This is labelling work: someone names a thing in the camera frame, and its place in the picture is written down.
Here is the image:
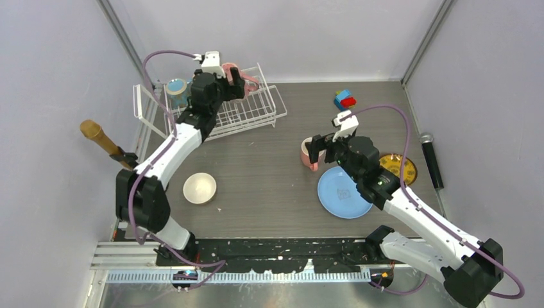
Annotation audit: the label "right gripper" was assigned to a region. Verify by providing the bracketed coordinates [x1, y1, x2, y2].
[304, 128, 363, 184]

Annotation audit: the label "pink patterned cup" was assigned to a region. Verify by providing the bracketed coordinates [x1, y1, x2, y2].
[221, 62, 260, 96]

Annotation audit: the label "pink mug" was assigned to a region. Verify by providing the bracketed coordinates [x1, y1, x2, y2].
[300, 137, 326, 171]

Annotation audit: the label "blue plate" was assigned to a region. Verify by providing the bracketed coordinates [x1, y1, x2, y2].
[317, 166, 373, 219]

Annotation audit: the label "blue mug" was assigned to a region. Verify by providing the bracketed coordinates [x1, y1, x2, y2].
[166, 78, 188, 108]

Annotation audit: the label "yellow patterned plate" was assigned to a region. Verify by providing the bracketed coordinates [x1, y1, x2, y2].
[378, 153, 418, 187]

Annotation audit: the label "cream floral bowl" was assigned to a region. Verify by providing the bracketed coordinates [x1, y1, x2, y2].
[183, 173, 217, 205]

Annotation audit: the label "gold microphone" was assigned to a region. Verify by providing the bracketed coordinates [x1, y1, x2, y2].
[80, 119, 138, 170]

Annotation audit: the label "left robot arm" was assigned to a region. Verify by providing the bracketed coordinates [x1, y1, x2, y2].
[115, 67, 246, 266]

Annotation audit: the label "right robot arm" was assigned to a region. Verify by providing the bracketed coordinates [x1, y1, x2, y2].
[302, 134, 504, 307]

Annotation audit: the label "colourful toy blocks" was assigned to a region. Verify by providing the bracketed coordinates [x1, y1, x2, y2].
[333, 89, 357, 111]

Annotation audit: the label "black microphone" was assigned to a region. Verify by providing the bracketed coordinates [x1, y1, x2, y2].
[420, 133, 444, 191]

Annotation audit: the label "white wire dish rack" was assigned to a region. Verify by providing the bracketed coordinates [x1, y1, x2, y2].
[133, 64, 287, 141]

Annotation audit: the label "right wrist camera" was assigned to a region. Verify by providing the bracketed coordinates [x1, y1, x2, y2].
[332, 110, 359, 142]

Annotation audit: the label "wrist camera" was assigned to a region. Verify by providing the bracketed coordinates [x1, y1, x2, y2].
[332, 110, 359, 142]
[193, 51, 226, 78]

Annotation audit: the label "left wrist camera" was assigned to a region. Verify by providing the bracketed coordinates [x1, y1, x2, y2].
[193, 51, 226, 78]

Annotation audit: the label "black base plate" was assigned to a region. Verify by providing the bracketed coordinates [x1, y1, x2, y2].
[155, 237, 396, 275]

